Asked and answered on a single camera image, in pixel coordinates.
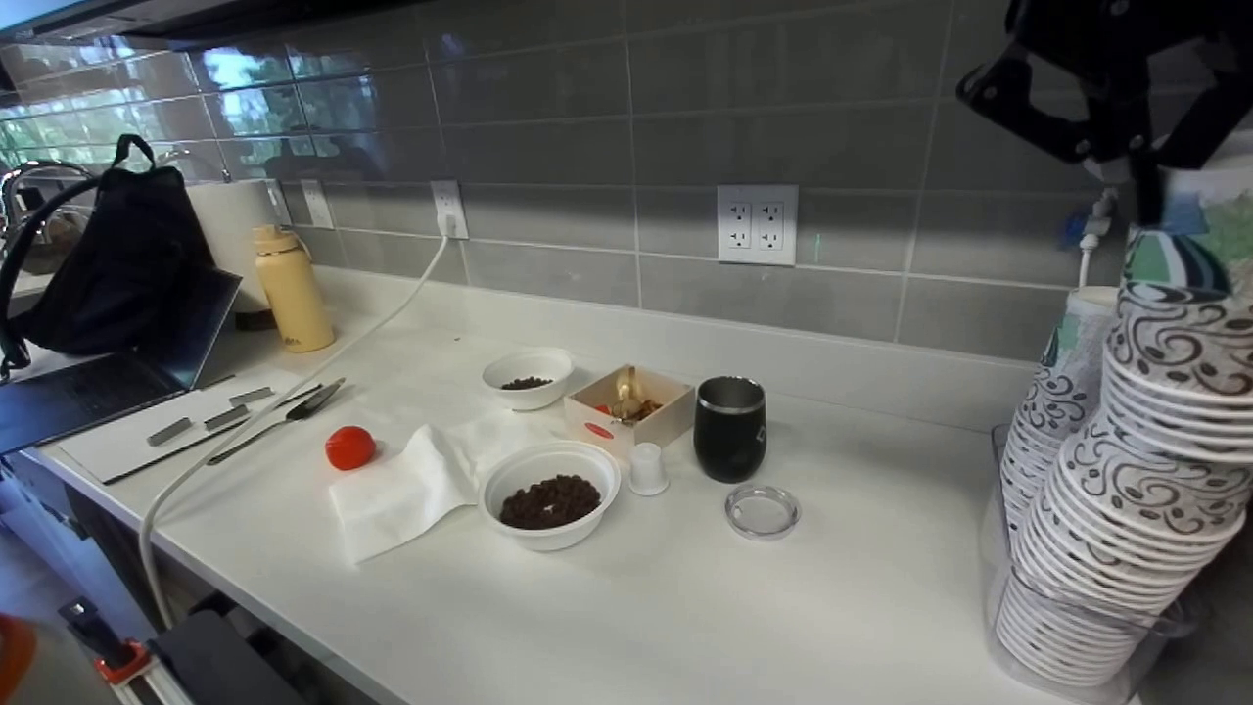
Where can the patterned paper cup stack front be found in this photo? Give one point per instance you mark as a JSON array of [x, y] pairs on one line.
[[1090, 579]]

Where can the white paper napkin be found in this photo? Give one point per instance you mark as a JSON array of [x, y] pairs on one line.
[[437, 476]]

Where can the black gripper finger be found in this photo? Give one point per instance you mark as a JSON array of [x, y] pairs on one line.
[[1149, 190]]

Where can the white bowl near wall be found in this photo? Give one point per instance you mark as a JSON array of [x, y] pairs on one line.
[[531, 378]]

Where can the white wall outlet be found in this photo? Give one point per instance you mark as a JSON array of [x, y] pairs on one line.
[[756, 225]]

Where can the black tumbler cup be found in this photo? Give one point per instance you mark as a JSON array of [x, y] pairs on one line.
[[730, 430]]

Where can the white bowl with beans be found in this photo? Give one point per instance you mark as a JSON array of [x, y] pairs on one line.
[[554, 496]]

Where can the yellow bottle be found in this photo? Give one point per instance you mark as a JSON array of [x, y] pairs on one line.
[[293, 291]]

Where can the small white shaker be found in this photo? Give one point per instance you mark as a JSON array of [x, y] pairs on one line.
[[648, 476]]

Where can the small cardboard box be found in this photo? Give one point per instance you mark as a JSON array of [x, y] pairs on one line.
[[662, 417]]

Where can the patterned paper cup stack rear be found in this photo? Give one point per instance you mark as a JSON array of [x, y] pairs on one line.
[[1060, 398]]

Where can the red round object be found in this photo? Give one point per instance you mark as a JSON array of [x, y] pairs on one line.
[[350, 450]]

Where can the paper towel roll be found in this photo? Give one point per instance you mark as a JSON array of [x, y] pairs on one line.
[[229, 217]]

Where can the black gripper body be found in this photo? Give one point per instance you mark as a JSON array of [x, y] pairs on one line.
[[1107, 48]]

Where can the patterned paper cup stack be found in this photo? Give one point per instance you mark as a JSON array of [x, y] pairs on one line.
[[1090, 579], [1060, 398]]

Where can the metal spoon in box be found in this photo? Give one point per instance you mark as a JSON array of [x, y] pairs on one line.
[[628, 394]]

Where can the black backpack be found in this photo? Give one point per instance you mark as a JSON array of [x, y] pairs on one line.
[[139, 258]]

